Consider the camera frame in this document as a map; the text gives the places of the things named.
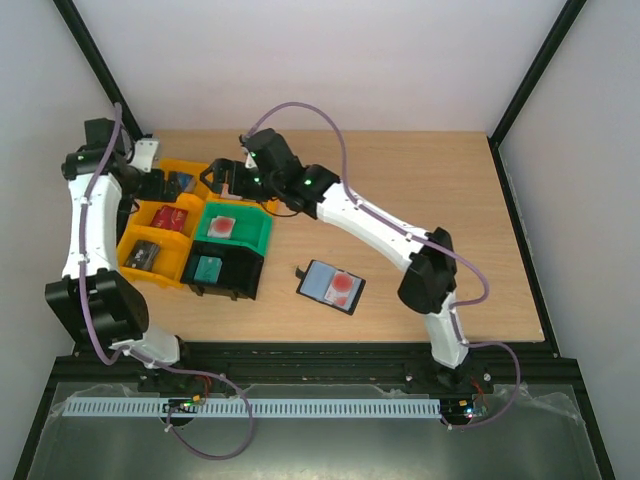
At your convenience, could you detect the black leather card holder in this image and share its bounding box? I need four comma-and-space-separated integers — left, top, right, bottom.
295, 260, 366, 315

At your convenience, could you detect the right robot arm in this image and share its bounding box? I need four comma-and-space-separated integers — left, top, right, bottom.
199, 129, 471, 392

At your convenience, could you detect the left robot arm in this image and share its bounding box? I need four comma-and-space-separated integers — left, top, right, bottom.
45, 117, 181, 369

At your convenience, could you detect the blue VIP card stack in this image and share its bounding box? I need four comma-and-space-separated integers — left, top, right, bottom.
177, 172, 197, 193

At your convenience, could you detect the red VIP card stack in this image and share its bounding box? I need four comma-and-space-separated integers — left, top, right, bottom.
150, 205, 188, 232

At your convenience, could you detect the red circle card stack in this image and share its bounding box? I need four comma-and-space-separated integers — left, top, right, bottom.
207, 215, 236, 239

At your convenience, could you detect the black card stack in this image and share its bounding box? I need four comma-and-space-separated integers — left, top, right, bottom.
124, 240, 160, 271

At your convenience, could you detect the teal card stack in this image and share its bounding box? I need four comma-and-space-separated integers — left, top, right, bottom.
193, 256, 222, 285

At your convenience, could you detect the yellow bin far right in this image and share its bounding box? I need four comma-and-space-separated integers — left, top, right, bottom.
205, 184, 280, 214

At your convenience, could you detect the yellow bin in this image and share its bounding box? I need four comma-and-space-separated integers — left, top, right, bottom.
117, 193, 205, 289
157, 158, 210, 200
205, 184, 280, 214

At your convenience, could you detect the yellow bin far left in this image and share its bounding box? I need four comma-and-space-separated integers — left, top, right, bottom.
157, 158, 210, 200

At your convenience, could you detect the green bin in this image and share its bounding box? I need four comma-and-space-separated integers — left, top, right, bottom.
194, 202, 273, 256

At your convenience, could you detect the yellow bin near left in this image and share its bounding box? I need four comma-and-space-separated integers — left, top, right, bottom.
117, 193, 205, 289

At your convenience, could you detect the black bin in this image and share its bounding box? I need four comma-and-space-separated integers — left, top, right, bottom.
181, 241, 264, 301

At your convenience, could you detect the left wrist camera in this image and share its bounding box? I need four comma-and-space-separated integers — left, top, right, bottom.
129, 138, 160, 173

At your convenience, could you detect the left black frame post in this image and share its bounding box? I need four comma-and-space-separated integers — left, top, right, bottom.
53, 0, 145, 140

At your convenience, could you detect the black frame post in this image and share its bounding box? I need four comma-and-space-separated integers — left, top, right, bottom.
488, 0, 588, 146
53, 0, 145, 140

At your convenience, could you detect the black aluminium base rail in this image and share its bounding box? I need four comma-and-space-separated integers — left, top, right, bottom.
47, 342, 585, 397

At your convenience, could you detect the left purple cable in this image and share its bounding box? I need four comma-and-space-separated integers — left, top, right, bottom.
77, 102, 257, 460

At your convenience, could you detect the white slotted cable duct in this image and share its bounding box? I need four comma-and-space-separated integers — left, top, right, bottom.
62, 397, 441, 419

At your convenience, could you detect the right black frame post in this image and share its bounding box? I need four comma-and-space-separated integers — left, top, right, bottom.
488, 0, 588, 146

